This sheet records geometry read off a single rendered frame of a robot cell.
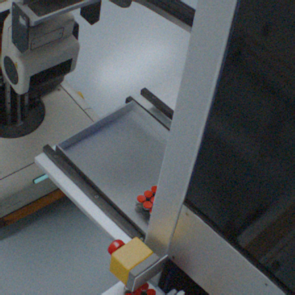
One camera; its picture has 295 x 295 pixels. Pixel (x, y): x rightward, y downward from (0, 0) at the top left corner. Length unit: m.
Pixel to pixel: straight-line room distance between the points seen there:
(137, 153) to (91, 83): 1.47
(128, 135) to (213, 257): 0.59
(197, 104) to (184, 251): 0.37
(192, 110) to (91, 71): 2.16
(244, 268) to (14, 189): 1.35
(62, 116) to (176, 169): 1.46
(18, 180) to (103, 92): 0.87
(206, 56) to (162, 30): 2.53
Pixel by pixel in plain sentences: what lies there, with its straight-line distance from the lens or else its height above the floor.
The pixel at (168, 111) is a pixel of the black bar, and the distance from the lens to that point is 1.75.
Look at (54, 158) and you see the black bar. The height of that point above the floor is 0.90.
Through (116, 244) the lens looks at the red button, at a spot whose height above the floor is 1.01.
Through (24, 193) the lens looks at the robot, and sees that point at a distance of 2.40.
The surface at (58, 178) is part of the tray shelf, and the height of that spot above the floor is 0.88.
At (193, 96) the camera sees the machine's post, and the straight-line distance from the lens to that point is 1.01.
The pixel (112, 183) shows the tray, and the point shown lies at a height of 0.88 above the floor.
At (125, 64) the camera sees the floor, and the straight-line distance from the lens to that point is 3.22.
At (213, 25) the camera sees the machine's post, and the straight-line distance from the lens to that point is 0.91.
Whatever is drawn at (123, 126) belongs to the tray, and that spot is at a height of 0.88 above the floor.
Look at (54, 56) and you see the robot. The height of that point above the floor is 0.79.
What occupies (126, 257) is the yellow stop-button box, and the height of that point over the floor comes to 1.03.
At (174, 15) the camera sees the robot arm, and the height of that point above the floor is 1.28.
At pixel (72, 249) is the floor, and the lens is 2.51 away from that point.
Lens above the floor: 2.14
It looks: 49 degrees down
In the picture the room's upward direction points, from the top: 11 degrees clockwise
